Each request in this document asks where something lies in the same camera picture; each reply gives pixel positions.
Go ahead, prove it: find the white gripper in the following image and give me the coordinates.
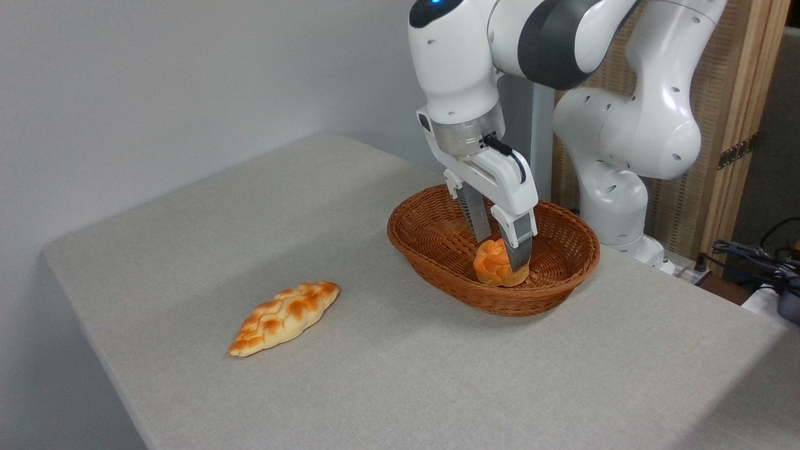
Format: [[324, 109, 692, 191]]
[[417, 107, 539, 273]]

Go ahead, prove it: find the round orange bread roll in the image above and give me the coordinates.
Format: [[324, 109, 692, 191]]
[[473, 239, 531, 288]]

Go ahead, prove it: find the metal screen hinge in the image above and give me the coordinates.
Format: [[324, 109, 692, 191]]
[[717, 133, 758, 170]]

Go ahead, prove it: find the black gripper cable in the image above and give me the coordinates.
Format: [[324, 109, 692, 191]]
[[481, 134, 528, 184]]

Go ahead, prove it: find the long braided bread loaf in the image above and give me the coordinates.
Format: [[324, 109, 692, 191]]
[[227, 281, 340, 358]]

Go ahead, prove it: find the brown wicker basket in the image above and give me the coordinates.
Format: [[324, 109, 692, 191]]
[[386, 182, 601, 318]]

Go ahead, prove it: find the pale grey vertical pole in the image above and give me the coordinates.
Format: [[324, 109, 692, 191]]
[[531, 83, 556, 202]]

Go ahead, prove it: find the white power strip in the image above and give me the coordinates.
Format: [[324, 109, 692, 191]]
[[672, 262, 713, 286]]

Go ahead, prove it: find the grey cable bundle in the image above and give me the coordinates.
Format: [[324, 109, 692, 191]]
[[711, 239, 800, 283]]

